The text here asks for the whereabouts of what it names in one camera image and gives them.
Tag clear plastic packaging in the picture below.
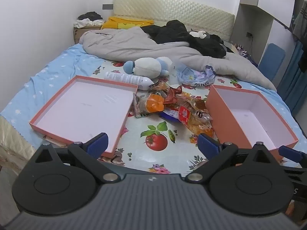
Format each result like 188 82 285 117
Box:
168 62 183 87

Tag cluttered bedside table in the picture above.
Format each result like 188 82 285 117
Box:
225 42 258 67

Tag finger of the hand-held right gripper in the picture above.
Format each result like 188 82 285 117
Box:
279 146 307 167

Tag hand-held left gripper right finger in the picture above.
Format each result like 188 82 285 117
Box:
187 133 279 182

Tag blue chair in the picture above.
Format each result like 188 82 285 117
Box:
258 43 286 82

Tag blue and white plush toy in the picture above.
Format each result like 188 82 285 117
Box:
123 57 173 78

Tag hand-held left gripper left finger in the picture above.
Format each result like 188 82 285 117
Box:
31 132 120 183

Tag cream quilted mattress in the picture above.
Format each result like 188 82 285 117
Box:
0 116 36 163

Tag black clothing heap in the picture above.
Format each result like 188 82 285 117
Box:
140 20 227 58

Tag light blue bed sheet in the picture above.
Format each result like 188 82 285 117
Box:
0 44 307 149

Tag black and white clothes pile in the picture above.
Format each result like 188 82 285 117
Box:
74 11 104 28

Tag pile of snack packets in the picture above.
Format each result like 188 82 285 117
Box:
138 81 214 137

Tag grey duvet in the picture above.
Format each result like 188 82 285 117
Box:
79 26 277 91

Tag blue printed plastic bag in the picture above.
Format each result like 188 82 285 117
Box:
176 65 216 87

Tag deep pink cardboard box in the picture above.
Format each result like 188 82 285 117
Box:
205 84 299 162

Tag yellow pillow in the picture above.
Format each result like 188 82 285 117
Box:
101 17 154 30

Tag cardboard bedside box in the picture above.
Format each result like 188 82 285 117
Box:
73 25 103 45

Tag blue curtain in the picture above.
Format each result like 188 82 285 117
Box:
277 41 307 115

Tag small white black plush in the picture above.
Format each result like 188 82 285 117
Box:
189 30 210 40

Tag shallow pink box lid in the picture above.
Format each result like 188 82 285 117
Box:
29 75 139 154

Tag cream quilted headboard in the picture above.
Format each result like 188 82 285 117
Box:
113 0 235 41

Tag white wall cabinet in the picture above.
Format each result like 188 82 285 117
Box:
231 0 298 65

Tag white spray bottle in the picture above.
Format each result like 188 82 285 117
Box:
105 71 154 91

